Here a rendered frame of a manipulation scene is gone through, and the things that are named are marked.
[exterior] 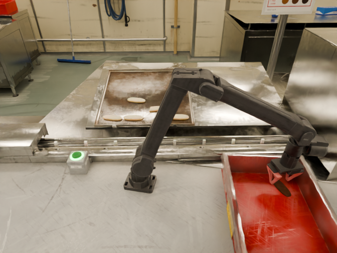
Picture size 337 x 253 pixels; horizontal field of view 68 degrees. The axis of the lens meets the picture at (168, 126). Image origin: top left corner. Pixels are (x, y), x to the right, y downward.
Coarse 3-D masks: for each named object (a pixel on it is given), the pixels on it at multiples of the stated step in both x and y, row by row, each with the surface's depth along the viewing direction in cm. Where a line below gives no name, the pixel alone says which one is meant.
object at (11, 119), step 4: (0, 116) 145; (4, 116) 145; (8, 116) 145; (12, 116) 145; (16, 116) 145; (20, 116) 145; (24, 116) 145; (28, 116) 145; (32, 116) 145; (36, 116) 145; (40, 116) 145; (44, 116) 145; (0, 120) 141; (4, 120) 141; (8, 120) 141; (12, 120) 141; (16, 120) 141; (20, 120) 141; (24, 120) 141; (28, 120) 141; (32, 120) 141; (36, 120) 141; (40, 120) 141
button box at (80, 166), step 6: (84, 156) 105; (72, 162) 103; (78, 162) 103; (84, 162) 104; (90, 162) 112; (72, 168) 104; (78, 168) 104; (84, 168) 105; (72, 174) 107; (78, 174) 107
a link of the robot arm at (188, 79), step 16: (176, 80) 72; (192, 80) 71; (208, 80) 71; (176, 96) 76; (160, 112) 80; (176, 112) 81; (160, 128) 83; (144, 144) 88; (144, 160) 88; (144, 176) 93
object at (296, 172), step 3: (288, 171) 91; (291, 171) 91; (294, 171) 91; (297, 171) 92; (300, 171) 93; (303, 171) 93; (288, 174) 92; (291, 174) 92; (294, 174) 95; (297, 174) 94; (300, 174) 94; (288, 177) 99; (291, 177) 97; (294, 177) 96; (288, 180) 99
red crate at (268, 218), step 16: (240, 176) 105; (256, 176) 105; (272, 176) 105; (240, 192) 98; (256, 192) 98; (272, 192) 98; (240, 208) 92; (256, 208) 92; (272, 208) 92; (288, 208) 92; (304, 208) 92; (256, 224) 87; (272, 224) 87; (288, 224) 87; (304, 224) 87; (256, 240) 82; (272, 240) 82; (288, 240) 82; (304, 240) 82; (320, 240) 82
